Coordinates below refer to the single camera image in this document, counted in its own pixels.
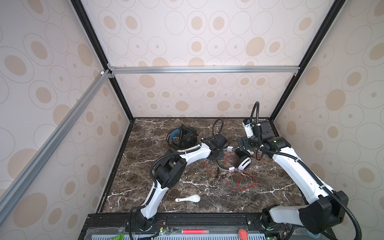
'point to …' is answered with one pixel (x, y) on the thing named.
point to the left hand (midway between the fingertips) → (224, 154)
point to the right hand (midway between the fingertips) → (248, 136)
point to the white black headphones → (244, 161)
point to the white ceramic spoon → (194, 198)
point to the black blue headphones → (183, 137)
